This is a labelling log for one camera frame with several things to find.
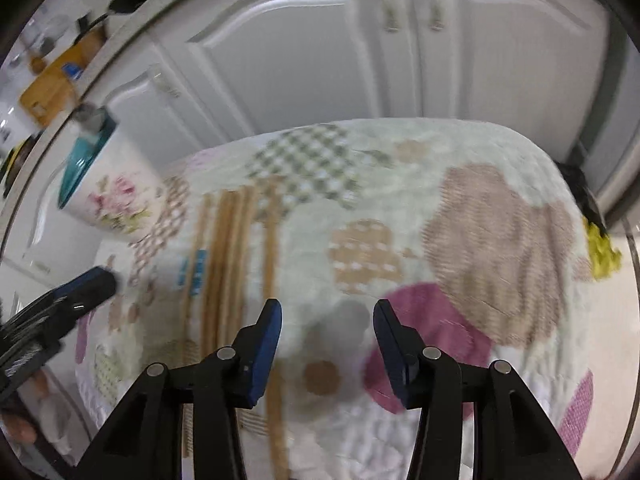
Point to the white cabinet door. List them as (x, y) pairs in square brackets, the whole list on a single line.
[(510, 60), (200, 110), (310, 60)]

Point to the wooden cutting board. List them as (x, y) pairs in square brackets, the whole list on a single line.
[(50, 90)]

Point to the black trash bin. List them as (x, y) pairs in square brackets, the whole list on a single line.
[(580, 185)]

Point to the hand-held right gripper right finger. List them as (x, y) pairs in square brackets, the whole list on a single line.
[(395, 360)]

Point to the white corner cabinet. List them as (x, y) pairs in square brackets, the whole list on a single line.
[(30, 210)]

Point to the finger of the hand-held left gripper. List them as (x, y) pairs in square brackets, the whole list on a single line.
[(82, 282), (95, 295)]

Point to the yellow spiky mat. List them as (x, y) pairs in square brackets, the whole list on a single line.
[(602, 255)]

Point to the blue and white carton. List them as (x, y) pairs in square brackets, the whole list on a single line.
[(72, 71)]

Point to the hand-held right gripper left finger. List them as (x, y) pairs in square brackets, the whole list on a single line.
[(265, 355)]

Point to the bundle of wooden chopsticks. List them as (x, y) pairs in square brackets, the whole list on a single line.
[(227, 260)]

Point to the white kitchen cabinets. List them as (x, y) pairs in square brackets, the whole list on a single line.
[(55, 132)]

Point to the patchwork quilted mat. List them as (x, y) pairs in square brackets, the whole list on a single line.
[(475, 235)]

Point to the black casserole with yellow lid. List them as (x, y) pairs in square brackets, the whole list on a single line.
[(15, 157)]

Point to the floral ceramic utensil holder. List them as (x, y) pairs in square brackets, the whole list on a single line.
[(125, 195)]

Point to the person's left hand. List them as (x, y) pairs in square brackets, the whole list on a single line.
[(35, 387)]

